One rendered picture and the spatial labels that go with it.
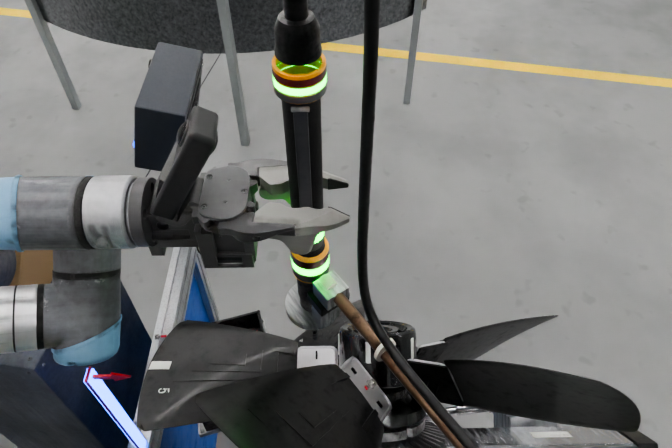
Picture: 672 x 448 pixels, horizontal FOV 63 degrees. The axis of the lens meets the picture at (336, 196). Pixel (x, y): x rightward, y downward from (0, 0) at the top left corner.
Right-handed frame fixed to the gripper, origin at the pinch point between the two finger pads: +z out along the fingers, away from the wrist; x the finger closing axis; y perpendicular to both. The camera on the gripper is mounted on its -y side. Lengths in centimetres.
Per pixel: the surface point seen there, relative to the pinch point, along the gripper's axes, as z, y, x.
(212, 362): -18.9, 39.5, -1.7
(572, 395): 28.8, 25.4, 10.2
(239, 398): -10.6, 18.3, 12.8
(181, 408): -22.2, 38.2, 5.9
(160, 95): -38, 34, -62
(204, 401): -14.0, 16.6, 13.8
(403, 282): 31, 158, -95
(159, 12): -75, 84, -189
